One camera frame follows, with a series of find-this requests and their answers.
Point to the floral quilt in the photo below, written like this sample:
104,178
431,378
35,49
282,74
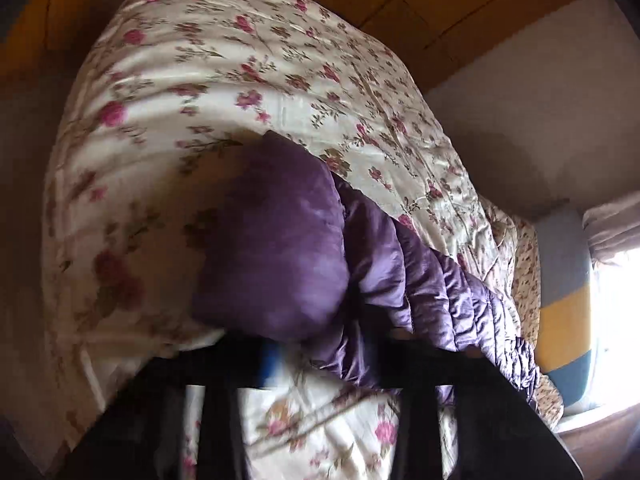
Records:
200,75

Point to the purple down jacket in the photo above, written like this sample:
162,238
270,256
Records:
280,255

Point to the pale patterned curtain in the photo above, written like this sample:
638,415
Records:
612,232

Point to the grey yellow blue headboard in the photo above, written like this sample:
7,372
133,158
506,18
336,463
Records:
565,310

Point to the floral pillow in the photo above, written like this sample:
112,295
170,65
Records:
527,285

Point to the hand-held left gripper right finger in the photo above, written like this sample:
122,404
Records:
425,366

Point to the bright window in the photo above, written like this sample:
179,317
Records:
620,330

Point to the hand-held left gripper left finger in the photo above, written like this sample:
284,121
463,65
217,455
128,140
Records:
271,366

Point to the wooden wardrobe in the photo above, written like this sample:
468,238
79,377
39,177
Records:
450,0

